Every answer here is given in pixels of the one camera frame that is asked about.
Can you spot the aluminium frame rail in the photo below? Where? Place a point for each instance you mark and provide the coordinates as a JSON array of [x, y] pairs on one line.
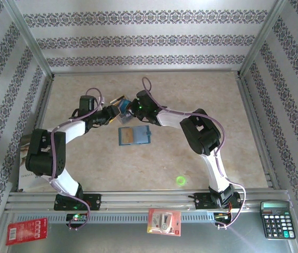
[[41, 105], [249, 105], [146, 72]]

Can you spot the paperback book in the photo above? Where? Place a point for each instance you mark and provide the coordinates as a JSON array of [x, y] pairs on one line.
[[26, 182]]

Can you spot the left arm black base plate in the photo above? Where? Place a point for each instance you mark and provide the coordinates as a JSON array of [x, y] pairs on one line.
[[93, 201]]

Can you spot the pink blister pack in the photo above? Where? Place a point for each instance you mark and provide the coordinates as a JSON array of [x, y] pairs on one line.
[[164, 222]]

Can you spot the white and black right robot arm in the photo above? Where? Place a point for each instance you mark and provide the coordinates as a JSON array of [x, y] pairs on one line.
[[201, 134]]

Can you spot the plain blue credit card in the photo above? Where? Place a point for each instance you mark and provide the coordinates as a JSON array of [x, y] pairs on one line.
[[124, 105]]

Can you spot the slotted grey metal strip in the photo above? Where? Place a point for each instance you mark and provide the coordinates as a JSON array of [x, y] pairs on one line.
[[125, 218]]

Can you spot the red retail package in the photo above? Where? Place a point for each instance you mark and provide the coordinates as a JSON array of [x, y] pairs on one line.
[[26, 232]]

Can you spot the teal leather card holder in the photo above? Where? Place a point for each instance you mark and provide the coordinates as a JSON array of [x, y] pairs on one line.
[[142, 135]]

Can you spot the aluminium frame post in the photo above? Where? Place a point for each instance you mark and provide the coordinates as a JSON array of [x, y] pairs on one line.
[[30, 39], [261, 39]]

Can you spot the card with black magnetic stripe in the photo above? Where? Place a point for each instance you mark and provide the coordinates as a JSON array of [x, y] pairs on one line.
[[117, 99]]

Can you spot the black desk calculator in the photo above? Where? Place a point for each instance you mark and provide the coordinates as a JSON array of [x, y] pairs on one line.
[[278, 224]]

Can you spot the gold credit card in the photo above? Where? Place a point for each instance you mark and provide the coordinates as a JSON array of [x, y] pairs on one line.
[[128, 135]]

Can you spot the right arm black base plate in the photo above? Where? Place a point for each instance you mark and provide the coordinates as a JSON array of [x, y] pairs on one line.
[[201, 200]]

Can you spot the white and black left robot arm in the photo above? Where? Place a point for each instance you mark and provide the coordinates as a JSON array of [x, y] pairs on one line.
[[46, 158]]

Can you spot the aluminium mounting rail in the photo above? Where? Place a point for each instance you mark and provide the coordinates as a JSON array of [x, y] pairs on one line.
[[143, 200]]

